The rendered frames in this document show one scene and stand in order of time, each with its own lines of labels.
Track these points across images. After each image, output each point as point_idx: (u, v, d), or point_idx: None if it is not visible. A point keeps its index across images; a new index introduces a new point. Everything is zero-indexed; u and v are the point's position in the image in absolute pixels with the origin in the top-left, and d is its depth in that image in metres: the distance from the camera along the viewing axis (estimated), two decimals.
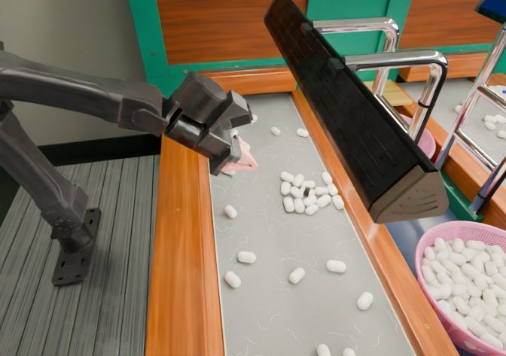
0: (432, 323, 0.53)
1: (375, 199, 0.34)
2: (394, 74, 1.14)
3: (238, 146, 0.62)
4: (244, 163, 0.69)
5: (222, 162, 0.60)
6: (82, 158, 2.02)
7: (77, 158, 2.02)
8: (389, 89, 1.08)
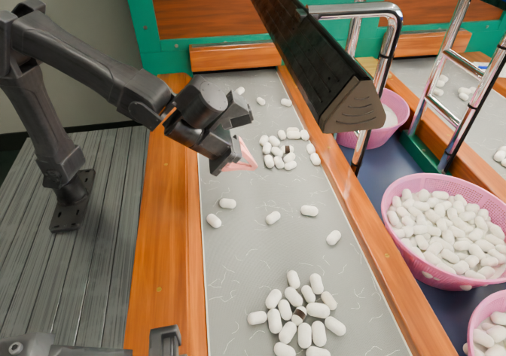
0: (391, 253, 0.59)
1: (323, 112, 0.39)
2: (376, 51, 1.19)
3: (238, 146, 0.62)
4: (244, 163, 0.69)
5: (222, 162, 0.60)
6: None
7: None
8: (370, 65, 1.14)
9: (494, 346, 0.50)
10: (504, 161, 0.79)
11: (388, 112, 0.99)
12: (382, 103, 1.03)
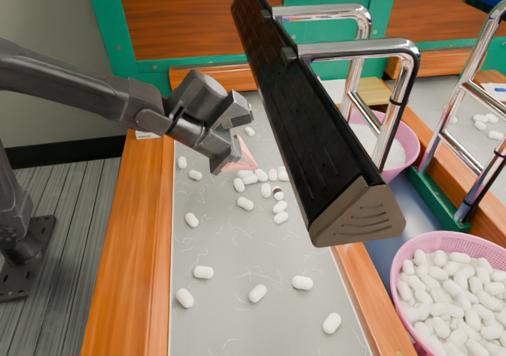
0: (405, 350, 0.47)
1: (314, 217, 0.27)
2: (381, 71, 1.07)
3: (239, 146, 0.62)
4: (244, 163, 0.69)
5: (223, 161, 0.60)
6: (64, 159, 1.96)
7: (59, 159, 1.95)
8: (374, 86, 1.02)
9: None
10: None
11: (394, 144, 0.87)
12: None
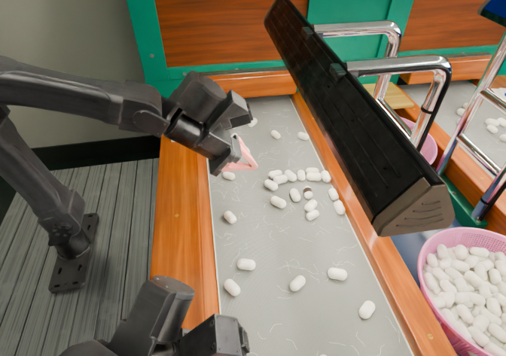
0: (435, 333, 0.52)
1: (379, 211, 0.32)
2: (396, 76, 1.13)
3: (238, 146, 0.62)
4: (244, 163, 0.69)
5: (222, 162, 0.60)
6: (81, 159, 2.01)
7: (77, 159, 2.00)
8: (390, 92, 1.07)
9: None
10: None
11: None
12: None
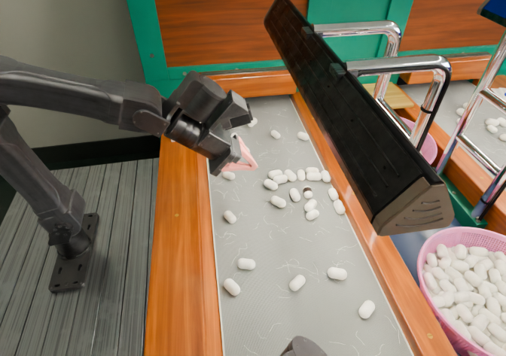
0: (435, 332, 0.52)
1: (378, 211, 0.33)
2: (396, 76, 1.13)
3: (238, 146, 0.62)
4: (244, 163, 0.69)
5: (222, 162, 0.60)
6: (81, 159, 2.01)
7: (77, 159, 2.01)
8: (390, 92, 1.07)
9: None
10: None
11: None
12: None
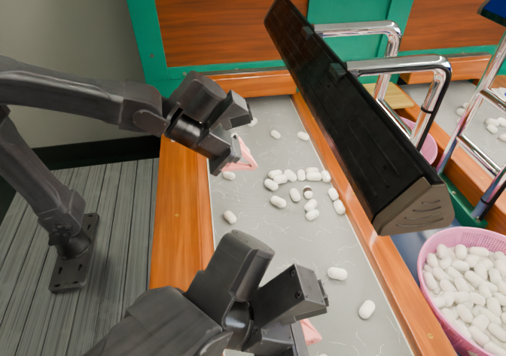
0: (435, 332, 0.52)
1: (379, 211, 0.33)
2: (396, 76, 1.13)
3: (238, 146, 0.62)
4: (244, 163, 0.69)
5: (222, 162, 0.60)
6: (81, 159, 2.01)
7: (77, 159, 2.01)
8: (390, 92, 1.07)
9: None
10: None
11: None
12: None
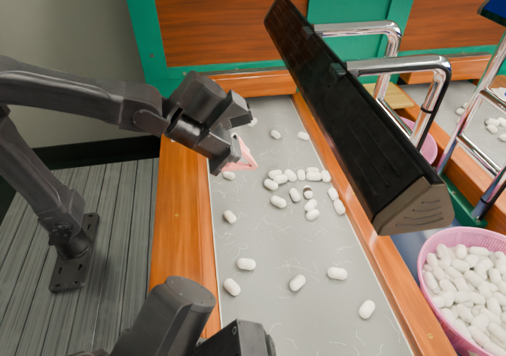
0: (435, 332, 0.52)
1: (379, 211, 0.33)
2: (396, 76, 1.13)
3: (238, 146, 0.62)
4: (244, 163, 0.69)
5: (222, 162, 0.60)
6: (81, 159, 2.01)
7: (77, 159, 2.01)
8: (390, 92, 1.07)
9: None
10: None
11: None
12: None
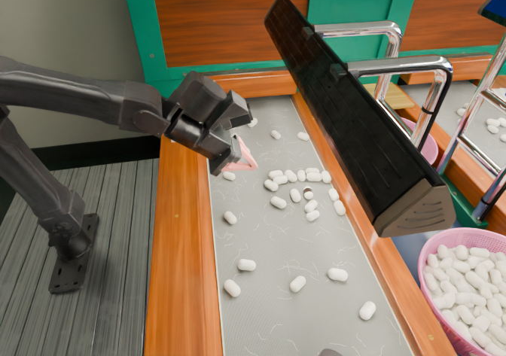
0: (436, 333, 0.52)
1: (379, 212, 0.32)
2: (396, 76, 1.12)
3: (238, 146, 0.62)
4: (244, 163, 0.69)
5: (222, 162, 0.60)
6: (81, 159, 2.01)
7: (77, 159, 2.00)
8: (391, 92, 1.07)
9: None
10: None
11: None
12: None
